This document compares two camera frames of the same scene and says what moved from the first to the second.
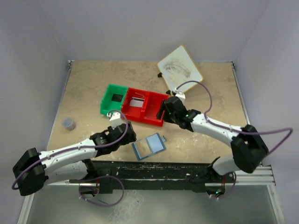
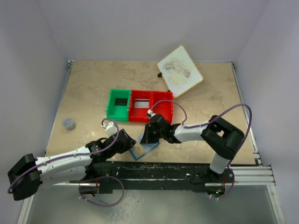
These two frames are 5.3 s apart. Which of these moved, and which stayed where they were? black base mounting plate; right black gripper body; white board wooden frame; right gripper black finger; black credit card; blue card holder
Moved: black credit card; right black gripper body; right gripper black finger; blue card holder
Stayed: black base mounting plate; white board wooden frame
